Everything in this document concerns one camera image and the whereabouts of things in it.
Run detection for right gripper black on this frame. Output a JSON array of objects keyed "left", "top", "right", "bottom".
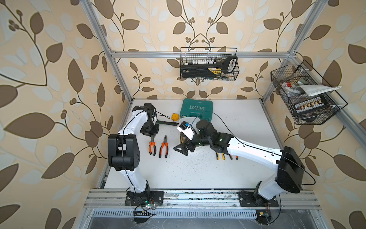
[{"left": 173, "top": 129, "right": 212, "bottom": 155}]

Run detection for orange black combination pliers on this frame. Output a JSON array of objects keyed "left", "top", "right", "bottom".
[{"left": 159, "top": 135, "right": 169, "bottom": 159}]

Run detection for yellow black combination pliers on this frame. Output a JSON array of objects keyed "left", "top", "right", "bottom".
[{"left": 216, "top": 153, "right": 226, "bottom": 160}]

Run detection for white plastic storage box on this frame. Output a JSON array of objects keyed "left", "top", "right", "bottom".
[{"left": 177, "top": 117, "right": 201, "bottom": 145}]

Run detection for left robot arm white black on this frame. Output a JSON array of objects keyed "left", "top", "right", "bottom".
[{"left": 108, "top": 103, "right": 164, "bottom": 208}]

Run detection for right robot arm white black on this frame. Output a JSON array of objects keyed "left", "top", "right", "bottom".
[{"left": 174, "top": 120, "right": 305, "bottom": 207}]

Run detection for socket set box in basket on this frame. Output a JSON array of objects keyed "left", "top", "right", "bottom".
[{"left": 292, "top": 96, "right": 331, "bottom": 115}]

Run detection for yellow tape measure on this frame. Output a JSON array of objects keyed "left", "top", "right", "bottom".
[{"left": 171, "top": 113, "right": 180, "bottom": 121}]

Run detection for green plastic tool case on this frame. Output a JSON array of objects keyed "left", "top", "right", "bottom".
[{"left": 180, "top": 98, "right": 214, "bottom": 122}]

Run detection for black yellow tool in basket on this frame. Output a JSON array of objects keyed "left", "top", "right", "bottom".
[{"left": 180, "top": 55, "right": 240, "bottom": 81}]

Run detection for white papers in basket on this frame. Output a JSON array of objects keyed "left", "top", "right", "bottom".
[{"left": 295, "top": 85, "right": 342, "bottom": 96}]

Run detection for back black wire basket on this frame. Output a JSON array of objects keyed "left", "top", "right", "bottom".
[{"left": 180, "top": 46, "right": 240, "bottom": 81}]

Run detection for black wire basket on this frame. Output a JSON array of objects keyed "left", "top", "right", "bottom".
[
  {"left": 180, "top": 46, "right": 240, "bottom": 81},
  {"left": 271, "top": 60, "right": 348, "bottom": 125}
]

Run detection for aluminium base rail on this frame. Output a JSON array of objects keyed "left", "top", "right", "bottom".
[{"left": 84, "top": 189, "right": 321, "bottom": 210}]

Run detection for right black wire basket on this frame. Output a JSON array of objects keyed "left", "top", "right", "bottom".
[{"left": 271, "top": 60, "right": 348, "bottom": 125}]

